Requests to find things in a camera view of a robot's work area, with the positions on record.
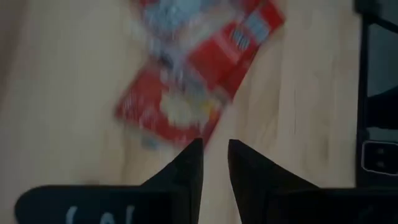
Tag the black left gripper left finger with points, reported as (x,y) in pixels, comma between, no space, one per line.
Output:
(174,199)

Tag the black metal frame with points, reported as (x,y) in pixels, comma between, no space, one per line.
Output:
(362,93)

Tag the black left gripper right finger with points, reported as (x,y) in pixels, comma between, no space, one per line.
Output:
(264,193)

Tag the red popcorn bag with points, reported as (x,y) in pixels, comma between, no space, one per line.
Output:
(224,59)
(149,102)

